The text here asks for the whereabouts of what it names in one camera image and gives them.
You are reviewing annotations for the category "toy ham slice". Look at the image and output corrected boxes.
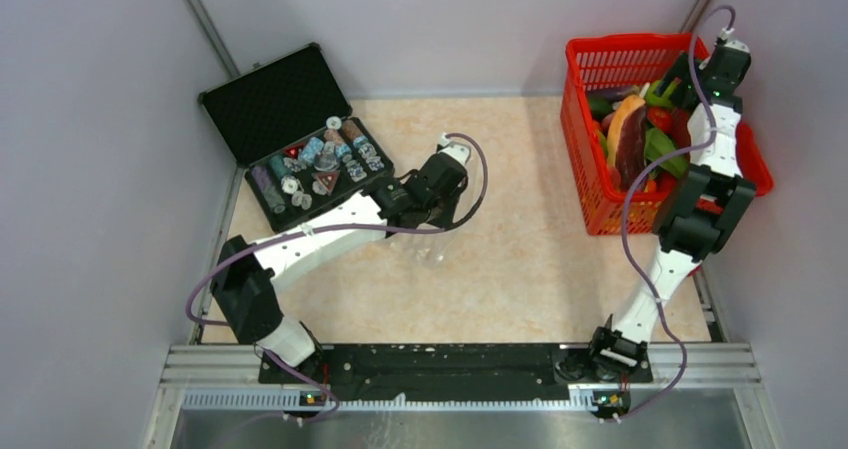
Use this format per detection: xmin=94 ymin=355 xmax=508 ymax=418
xmin=607 ymin=95 xmax=647 ymax=192

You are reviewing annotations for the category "black poker chip case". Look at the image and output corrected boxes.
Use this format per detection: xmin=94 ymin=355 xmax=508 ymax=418
xmin=198 ymin=43 xmax=395 ymax=233

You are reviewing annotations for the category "red toy tomato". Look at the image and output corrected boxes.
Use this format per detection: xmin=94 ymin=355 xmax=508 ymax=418
xmin=646 ymin=106 xmax=674 ymax=135

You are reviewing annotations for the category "green toy apple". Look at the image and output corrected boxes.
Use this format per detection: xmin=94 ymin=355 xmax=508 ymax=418
xmin=644 ymin=79 xmax=679 ymax=110

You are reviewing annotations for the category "purple toy eggplant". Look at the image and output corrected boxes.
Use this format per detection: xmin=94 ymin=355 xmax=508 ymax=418
xmin=586 ymin=85 xmax=641 ymax=104

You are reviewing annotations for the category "red plastic basket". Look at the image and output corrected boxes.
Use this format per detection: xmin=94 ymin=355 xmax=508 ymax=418
xmin=560 ymin=33 xmax=775 ymax=235

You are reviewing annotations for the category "dark green toy vegetable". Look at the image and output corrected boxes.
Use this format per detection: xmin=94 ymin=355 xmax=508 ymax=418
xmin=587 ymin=96 xmax=615 ymax=121

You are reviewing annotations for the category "aluminium frame rail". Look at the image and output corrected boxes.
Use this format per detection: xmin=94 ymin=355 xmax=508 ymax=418
xmin=160 ymin=343 xmax=762 ymax=412

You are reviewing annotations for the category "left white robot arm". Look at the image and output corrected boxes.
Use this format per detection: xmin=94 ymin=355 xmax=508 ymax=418
xmin=210 ymin=143 xmax=471 ymax=383

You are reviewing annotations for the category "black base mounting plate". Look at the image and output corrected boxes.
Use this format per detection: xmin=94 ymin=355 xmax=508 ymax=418
xmin=298 ymin=343 xmax=653 ymax=402

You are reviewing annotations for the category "clear zip top bag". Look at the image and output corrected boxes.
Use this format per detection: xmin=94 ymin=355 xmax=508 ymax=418
xmin=390 ymin=167 xmax=478 ymax=268

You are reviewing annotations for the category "green toy leaf vegetable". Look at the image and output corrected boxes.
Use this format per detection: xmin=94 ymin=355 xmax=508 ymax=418
xmin=644 ymin=128 xmax=688 ymax=178

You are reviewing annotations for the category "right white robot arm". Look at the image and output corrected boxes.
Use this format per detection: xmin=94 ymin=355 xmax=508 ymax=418
xmin=586 ymin=28 xmax=757 ymax=382

